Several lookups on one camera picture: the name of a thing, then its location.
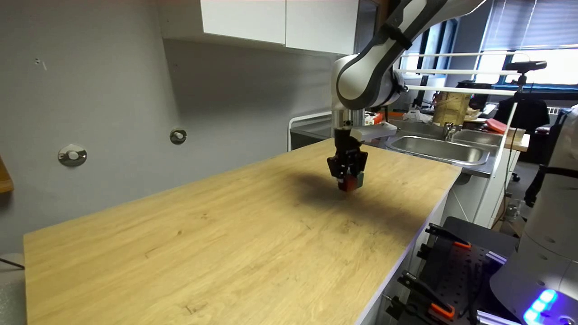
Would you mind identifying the round wall socket right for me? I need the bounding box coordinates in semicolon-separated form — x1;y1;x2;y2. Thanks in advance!
169;128;188;145

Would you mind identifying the round wall socket left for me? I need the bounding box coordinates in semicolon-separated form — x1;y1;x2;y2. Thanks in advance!
57;145;88;168

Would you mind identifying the black camera on tripod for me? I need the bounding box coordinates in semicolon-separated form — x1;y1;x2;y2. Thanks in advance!
502;60;547;91

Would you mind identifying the white wall cabinet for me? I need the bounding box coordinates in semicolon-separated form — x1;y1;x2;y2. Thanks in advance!
159;0;361;58

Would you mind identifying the stainless steel sink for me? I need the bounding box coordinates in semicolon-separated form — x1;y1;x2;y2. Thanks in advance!
388;136;489;166

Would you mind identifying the round wall socket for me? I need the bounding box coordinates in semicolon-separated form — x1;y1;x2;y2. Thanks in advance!
169;128;188;145
57;145;88;168

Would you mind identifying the red white box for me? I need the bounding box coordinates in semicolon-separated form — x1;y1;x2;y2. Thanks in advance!
363;112;384;128

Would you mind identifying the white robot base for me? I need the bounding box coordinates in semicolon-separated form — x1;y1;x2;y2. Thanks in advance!
489;107;578;325

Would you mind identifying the orange block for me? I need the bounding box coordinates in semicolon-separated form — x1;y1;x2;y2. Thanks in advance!
337;174;363;192

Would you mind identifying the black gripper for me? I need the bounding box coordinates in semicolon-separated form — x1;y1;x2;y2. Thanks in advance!
327;130;366;186

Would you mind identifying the black office chair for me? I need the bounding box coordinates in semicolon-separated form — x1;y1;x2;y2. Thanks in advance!
495;96;549;163

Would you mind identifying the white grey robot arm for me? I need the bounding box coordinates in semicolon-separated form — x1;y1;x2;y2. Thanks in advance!
327;0;486;192

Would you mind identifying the white metal shelf frame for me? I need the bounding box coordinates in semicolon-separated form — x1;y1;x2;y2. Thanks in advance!
287;51;525;230

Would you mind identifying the black clamp orange handle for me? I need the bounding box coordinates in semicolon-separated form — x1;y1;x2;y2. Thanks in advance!
386;271;457;325

